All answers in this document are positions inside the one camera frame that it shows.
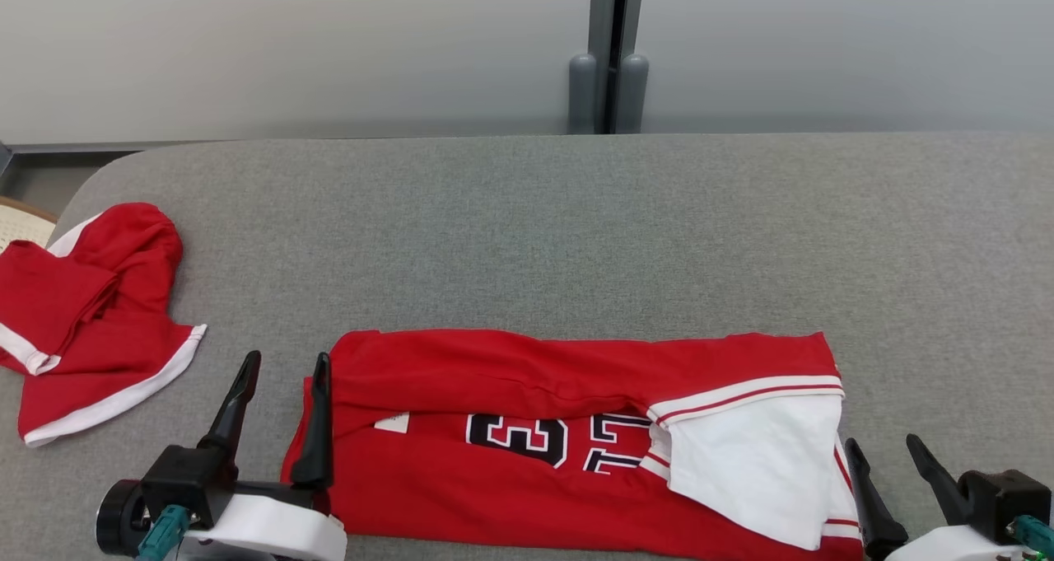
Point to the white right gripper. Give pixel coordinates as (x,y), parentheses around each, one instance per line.
(955,544)

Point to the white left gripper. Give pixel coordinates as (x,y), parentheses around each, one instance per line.
(272,532)

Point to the red shorts with white trim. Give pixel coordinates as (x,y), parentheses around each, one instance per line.
(123,338)

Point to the red white number jersey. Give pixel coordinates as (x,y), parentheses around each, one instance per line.
(494,503)

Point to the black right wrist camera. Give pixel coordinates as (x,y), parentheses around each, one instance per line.
(1005,495)

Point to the grey partition base rail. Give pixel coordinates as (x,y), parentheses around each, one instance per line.
(82,146)

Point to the grey partition post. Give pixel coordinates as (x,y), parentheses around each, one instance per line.
(582,91)
(632,91)

